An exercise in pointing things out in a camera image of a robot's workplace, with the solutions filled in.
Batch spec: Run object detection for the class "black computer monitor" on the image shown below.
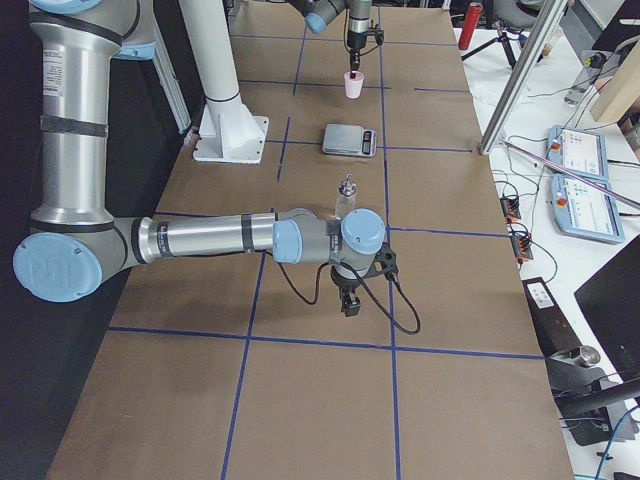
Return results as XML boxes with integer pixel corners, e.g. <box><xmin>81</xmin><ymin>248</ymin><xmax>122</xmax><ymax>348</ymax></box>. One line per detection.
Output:
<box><xmin>575</xmin><ymin>238</ymin><xmax>639</xmax><ymax>380</ymax></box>

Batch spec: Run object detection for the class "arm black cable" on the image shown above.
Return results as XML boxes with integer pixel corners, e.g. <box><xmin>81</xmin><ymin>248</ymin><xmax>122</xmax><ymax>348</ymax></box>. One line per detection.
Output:
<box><xmin>276</xmin><ymin>254</ymin><xmax>421</xmax><ymax>335</ymax></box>

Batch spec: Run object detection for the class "orange cable connector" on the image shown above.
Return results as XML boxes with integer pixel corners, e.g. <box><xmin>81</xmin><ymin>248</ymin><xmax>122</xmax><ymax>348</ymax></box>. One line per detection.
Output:
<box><xmin>499</xmin><ymin>196</ymin><xmax>521</xmax><ymax>223</ymax></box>
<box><xmin>509</xmin><ymin>225</ymin><xmax>534</xmax><ymax>265</ymax></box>

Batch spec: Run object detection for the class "black box with label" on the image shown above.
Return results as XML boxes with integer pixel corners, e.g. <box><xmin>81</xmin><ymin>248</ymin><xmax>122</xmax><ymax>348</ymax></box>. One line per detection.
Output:
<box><xmin>522</xmin><ymin>277</ymin><xmax>582</xmax><ymax>357</ymax></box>

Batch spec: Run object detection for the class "red cylinder bottle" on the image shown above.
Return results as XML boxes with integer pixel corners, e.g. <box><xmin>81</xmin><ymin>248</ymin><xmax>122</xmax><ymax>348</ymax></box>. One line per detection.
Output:
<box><xmin>458</xmin><ymin>2</ymin><xmax>483</xmax><ymax>51</ymax></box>

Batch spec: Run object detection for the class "near orange cable connector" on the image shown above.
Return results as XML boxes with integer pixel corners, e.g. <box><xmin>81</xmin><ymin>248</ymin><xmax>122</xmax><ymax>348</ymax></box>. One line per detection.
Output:
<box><xmin>509</xmin><ymin>225</ymin><xmax>534</xmax><ymax>265</ymax></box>

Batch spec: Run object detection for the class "silver digital kitchen scale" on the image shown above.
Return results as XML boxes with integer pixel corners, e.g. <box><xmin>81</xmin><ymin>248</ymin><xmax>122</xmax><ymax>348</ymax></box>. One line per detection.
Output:
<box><xmin>322</xmin><ymin>123</ymin><xmax>377</xmax><ymax>158</ymax></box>

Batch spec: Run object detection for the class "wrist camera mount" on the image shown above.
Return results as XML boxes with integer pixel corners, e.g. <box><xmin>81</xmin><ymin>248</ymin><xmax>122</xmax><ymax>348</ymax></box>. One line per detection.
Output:
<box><xmin>366</xmin><ymin>20</ymin><xmax>385</xmax><ymax>46</ymax></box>
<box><xmin>366</xmin><ymin>242</ymin><xmax>399</xmax><ymax>282</ymax></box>

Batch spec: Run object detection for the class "clear glass sauce bottle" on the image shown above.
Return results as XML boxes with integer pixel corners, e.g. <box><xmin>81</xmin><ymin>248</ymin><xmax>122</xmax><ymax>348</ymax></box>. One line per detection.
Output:
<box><xmin>334</xmin><ymin>173</ymin><xmax>357</xmax><ymax>219</ymax></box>

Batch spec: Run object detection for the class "blue cable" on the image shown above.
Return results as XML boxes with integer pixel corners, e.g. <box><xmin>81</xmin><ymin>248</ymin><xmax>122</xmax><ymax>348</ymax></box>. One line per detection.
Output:
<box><xmin>597</xmin><ymin>404</ymin><xmax>640</xmax><ymax>480</ymax></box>

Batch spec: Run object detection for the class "black tripod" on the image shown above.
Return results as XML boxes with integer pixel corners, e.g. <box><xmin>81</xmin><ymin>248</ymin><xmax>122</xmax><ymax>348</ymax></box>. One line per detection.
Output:
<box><xmin>461</xmin><ymin>21</ymin><xmax>528</xmax><ymax>69</ymax></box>

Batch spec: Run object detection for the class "near teach pendant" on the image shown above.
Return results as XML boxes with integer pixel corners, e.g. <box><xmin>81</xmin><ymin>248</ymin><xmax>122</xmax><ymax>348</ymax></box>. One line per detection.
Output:
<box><xmin>550</xmin><ymin>174</ymin><xmax>625</xmax><ymax>244</ymax></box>

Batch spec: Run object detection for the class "far teach pendant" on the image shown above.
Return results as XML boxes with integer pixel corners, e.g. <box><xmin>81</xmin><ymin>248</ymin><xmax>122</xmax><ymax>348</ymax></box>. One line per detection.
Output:
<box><xmin>547</xmin><ymin>125</ymin><xmax>609</xmax><ymax>181</ymax></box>

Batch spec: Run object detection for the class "wooden board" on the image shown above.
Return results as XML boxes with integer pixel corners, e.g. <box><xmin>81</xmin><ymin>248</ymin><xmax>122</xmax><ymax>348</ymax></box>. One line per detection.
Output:
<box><xmin>591</xmin><ymin>43</ymin><xmax>640</xmax><ymax>123</ymax></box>

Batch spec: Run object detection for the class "black clamp stand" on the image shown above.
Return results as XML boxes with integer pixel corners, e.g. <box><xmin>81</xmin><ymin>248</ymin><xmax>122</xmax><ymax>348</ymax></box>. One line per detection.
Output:
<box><xmin>545</xmin><ymin>347</ymin><xmax>639</xmax><ymax>446</ymax></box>

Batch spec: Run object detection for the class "pink paper cup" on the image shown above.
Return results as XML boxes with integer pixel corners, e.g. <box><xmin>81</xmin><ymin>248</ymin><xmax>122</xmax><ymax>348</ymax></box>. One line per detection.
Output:
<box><xmin>343</xmin><ymin>71</ymin><xmax>365</xmax><ymax>99</ymax></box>

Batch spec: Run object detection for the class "far orange cable connector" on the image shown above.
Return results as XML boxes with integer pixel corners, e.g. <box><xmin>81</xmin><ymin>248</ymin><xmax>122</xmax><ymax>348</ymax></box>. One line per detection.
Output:
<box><xmin>499</xmin><ymin>196</ymin><xmax>521</xmax><ymax>223</ymax></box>

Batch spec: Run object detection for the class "teach pendant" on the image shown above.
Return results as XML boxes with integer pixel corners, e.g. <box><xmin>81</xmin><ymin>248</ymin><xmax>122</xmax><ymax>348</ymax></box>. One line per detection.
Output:
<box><xmin>550</xmin><ymin>174</ymin><xmax>625</xmax><ymax>244</ymax></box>
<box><xmin>547</xmin><ymin>125</ymin><xmax>609</xmax><ymax>181</ymax></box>

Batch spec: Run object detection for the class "aluminium frame post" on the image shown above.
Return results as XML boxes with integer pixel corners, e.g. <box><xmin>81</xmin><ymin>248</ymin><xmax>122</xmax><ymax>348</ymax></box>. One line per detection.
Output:
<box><xmin>478</xmin><ymin>0</ymin><xmax>568</xmax><ymax>155</ymax></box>

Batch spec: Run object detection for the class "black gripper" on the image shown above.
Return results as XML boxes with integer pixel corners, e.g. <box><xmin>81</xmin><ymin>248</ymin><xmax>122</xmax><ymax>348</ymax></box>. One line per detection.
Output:
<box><xmin>347</xmin><ymin>17</ymin><xmax>366</xmax><ymax>78</ymax></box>
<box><xmin>331</xmin><ymin>265</ymin><xmax>361</xmax><ymax>317</ymax></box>

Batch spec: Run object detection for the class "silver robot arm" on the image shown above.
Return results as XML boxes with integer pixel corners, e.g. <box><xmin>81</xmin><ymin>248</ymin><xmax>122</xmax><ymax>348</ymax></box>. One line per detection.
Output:
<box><xmin>288</xmin><ymin>0</ymin><xmax>372</xmax><ymax>78</ymax></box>
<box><xmin>13</xmin><ymin>1</ymin><xmax>393</xmax><ymax>316</ymax></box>

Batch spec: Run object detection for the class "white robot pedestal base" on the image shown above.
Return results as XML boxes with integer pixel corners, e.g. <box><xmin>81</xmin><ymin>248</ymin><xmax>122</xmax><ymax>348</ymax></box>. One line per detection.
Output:
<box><xmin>179</xmin><ymin>0</ymin><xmax>269</xmax><ymax>164</ymax></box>

